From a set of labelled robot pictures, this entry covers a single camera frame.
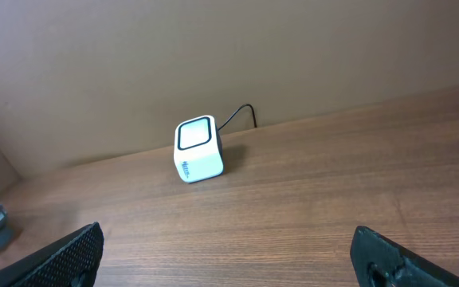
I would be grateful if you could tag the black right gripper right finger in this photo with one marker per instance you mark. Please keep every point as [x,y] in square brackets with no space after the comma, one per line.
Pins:
[380,262]

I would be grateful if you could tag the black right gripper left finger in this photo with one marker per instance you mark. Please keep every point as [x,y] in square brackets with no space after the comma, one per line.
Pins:
[71,261]

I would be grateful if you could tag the white barcode scanner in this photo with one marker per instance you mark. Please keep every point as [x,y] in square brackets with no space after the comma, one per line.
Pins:
[198,149]

